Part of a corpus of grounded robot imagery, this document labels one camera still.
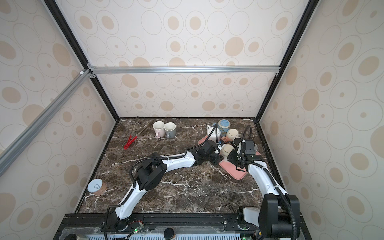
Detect light grey mug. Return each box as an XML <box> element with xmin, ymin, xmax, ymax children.
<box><xmin>164</xmin><ymin>122</ymin><xmax>177</xmax><ymax>139</ymax></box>

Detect pale pink mug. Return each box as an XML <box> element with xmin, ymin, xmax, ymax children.
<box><xmin>153</xmin><ymin>121</ymin><xmax>166</xmax><ymax>138</ymax></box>

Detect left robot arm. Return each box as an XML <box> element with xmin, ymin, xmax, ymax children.
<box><xmin>105</xmin><ymin>140</ymin><xmax>223</xmax><ymax>230</ymax></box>

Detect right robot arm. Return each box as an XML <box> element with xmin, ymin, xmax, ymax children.
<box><xmin>228</xmin><ymin>140</ymin><xmax>300</xmax><ymax>240</ymax></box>

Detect black mug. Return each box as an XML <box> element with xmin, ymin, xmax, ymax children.
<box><xmin>233</xmin><ymin>137</ymin><xmax>243</xmax><ymax>148</ymax></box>

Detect white ribbed mug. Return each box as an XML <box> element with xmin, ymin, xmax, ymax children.
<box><xmin>206</xmin><ymin>125</ymin><xmax>222</xmax><ymax>143</ymax></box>

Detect speckled cream mug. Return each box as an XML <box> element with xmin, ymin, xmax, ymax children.
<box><xmin>220</xmin><ymin>144</ymin><xmax>235</xmax><ymax>158</ymax></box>

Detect cream and salmon mug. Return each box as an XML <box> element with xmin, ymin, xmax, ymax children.
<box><xmin>226</xmin><ymin>129</ymin><xmax>240</xmax><ymax>141</ymax></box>

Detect blue butterfly mug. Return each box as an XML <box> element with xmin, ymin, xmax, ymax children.
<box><xmin>218</xmin><ymin>119</ymin><xmax>231</xmax><ymax>137</ymax></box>

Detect pink plastic tray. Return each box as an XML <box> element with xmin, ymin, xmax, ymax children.
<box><xmin>197</xmin><ymin>134</ymin><xmax>262</xmax><ymax>181</ymax></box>

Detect black corrugated cable right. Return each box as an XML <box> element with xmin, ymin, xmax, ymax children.
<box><xmin>241</xmin><ymin>125</ymin><xmax>298</xmax><ymax>240</ymax></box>

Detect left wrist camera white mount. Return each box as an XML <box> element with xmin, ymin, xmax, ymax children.
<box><xmin>217</xmin><ymin>138</ymin><xmax>227</xmax><ymax>151</ymax></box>

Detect red handled tongs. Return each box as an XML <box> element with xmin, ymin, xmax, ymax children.
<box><xmin>124</xmin><ymin>117</ymin><xmax>149</xmax><ymax>150</ymax></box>

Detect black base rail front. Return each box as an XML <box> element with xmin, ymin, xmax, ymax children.
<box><xmin>54</xmin><ymin>213</ymin><xmax>267</xmax><ymax>240</ymax></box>

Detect horizontal aluminium rail back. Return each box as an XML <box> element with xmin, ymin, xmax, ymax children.
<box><xmin>90</xmin><ymin>65</ymin><xmax>280</xmax><ymax>74</ymax></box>

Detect diagonal aluminium rail left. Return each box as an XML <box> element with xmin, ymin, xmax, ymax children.
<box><xmin>1</xmin><ymin>69</ymin><xmax>91</xmax><ymax>175</ymax></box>

